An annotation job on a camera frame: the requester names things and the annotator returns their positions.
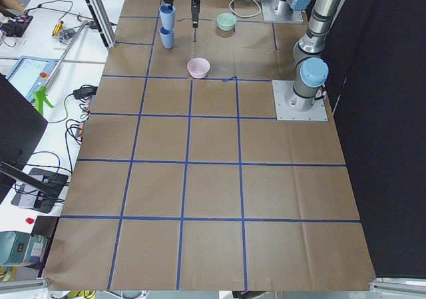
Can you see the blue teach pendant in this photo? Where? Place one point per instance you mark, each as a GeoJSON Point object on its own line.
{"type": "Point", "coordinates": [29, 74]}

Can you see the mint green bowl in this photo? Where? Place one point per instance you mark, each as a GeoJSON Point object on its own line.
{"type": "Point", "coordinates": [226, 21]}

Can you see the black monitor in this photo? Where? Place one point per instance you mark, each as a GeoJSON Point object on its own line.
{"type": "Point", "coordinates": [22, 127]}

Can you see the pink bowl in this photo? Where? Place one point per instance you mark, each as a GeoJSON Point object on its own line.
{"type": "Point", "coordinates": [198, 68]}

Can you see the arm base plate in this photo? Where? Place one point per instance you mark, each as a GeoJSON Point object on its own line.
{"type": "Point", "coordinates": [279, 11]}
{"type": "Point", "coordinates": [288, 110]}

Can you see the blue cup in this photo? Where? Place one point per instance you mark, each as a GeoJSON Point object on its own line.
{"type": "Point", "coordinates": [167, 16]}
{"type": "Point", "coordinates": [167, 37]}

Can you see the yellow tool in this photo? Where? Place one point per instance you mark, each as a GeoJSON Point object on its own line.
{"type": "Point", "coordinates": [58, 27]}

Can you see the black power adapter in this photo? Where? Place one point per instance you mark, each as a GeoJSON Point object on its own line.
{"type": "Point", "coordinates": [85, 91]}

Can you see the teal box device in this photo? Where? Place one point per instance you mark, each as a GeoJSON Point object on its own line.
{"type": "Point", "coordinates": [21, 248]}

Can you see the green plastic clamp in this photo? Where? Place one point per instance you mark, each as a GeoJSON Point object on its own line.
{"type": "Point", "coordinates": [40, 98]}

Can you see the aluminium frame post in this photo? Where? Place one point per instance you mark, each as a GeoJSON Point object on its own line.
{"type": "Point", "coordinates": [102, 22]}

